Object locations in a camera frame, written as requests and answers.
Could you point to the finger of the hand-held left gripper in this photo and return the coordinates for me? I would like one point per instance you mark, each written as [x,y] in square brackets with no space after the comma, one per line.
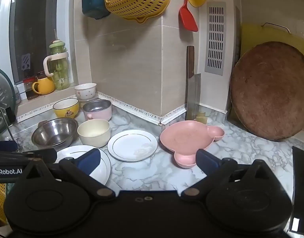
[43,155]
[4,145]

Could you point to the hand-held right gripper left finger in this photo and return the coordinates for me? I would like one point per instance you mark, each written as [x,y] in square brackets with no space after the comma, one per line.
[88,158]

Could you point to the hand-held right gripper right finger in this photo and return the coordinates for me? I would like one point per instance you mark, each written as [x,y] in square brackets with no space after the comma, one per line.
[206,158]

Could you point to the white gold-rimmed plate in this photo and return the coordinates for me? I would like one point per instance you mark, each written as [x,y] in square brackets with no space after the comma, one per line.
[103,166]
[132,143]

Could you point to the stainless steel bowl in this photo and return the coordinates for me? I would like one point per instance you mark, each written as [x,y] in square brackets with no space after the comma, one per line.
[54,132]

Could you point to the cream bowl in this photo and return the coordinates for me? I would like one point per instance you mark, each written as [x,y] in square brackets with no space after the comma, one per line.
[93,133]

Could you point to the pink bear-shaped plate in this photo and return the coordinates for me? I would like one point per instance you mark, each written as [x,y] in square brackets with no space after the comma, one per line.
[186,136]

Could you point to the pink steel-lined bowl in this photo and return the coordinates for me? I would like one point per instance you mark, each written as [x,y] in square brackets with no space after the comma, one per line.
[100,114]

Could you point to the yellowish sponge blocks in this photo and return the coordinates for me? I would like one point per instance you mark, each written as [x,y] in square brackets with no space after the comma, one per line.
[203,118]

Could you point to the yellow bowl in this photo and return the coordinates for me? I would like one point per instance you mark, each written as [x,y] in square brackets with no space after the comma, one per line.
[66,111]

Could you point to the glass pot lid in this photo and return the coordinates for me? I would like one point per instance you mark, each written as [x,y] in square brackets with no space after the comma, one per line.
[1,91]

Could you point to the red-capped spice jar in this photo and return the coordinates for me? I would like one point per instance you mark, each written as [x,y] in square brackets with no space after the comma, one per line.
[28,89]

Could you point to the music-note edge tape strip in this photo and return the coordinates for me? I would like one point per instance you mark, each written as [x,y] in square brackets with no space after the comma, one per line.
[132,110]

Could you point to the white floral bowl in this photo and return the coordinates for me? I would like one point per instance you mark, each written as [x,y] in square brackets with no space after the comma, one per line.
[85,91]

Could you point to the yellow mug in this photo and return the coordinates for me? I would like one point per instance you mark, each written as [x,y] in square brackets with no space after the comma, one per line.
[45,85]

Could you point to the metal vent grille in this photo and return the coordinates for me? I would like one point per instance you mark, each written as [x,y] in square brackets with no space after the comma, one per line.
[215,71]

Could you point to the green water bottle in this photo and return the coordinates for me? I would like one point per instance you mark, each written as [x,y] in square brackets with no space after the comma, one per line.
[59,67]

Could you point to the round wooden cutting board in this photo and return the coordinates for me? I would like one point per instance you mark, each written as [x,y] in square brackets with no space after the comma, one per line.
[268,91]

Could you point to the black gas stove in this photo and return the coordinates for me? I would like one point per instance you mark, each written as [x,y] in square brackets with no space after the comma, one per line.
[301,178]

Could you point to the yellow plastic cutting board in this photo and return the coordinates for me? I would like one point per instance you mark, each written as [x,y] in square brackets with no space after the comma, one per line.
[255,37]

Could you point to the red spatula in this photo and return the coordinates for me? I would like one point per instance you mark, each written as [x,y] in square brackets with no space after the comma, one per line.
[188,17]

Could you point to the teal hanging pot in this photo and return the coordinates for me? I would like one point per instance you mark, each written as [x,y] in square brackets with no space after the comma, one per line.
[93,2]

